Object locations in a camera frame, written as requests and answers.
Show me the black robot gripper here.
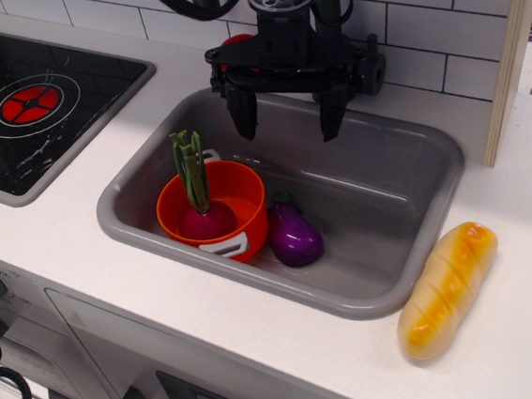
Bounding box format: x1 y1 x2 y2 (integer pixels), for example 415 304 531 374
205 11 387 142

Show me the toy beet with green stalks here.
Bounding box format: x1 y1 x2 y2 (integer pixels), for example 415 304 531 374
170 130 236 240

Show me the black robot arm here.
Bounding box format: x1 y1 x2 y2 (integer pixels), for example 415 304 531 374
205 0 386 141

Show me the grey plastic sink basin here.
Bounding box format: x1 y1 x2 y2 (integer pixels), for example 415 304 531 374
97 89 464 320

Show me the orange toy pot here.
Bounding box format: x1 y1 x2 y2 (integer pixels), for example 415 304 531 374
156 149 268 262

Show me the red toy tomato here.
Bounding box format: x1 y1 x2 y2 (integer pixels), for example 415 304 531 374
222 34 253 46

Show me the purple toy eggplant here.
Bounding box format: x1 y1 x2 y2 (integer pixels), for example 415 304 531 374
267 191 325 268

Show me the toy bread loaf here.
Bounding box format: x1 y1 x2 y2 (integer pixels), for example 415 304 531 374
397 222 498 361

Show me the black toy stove top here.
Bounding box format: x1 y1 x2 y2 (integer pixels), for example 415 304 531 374
0 34 156 207

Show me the wooden side panel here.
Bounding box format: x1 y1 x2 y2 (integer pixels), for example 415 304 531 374
482 0 532 167

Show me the white toy oven front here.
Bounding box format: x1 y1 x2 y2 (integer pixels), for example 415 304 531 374
0 261 342 399

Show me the black braided cable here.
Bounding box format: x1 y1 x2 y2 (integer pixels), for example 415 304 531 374
143 0 250 27

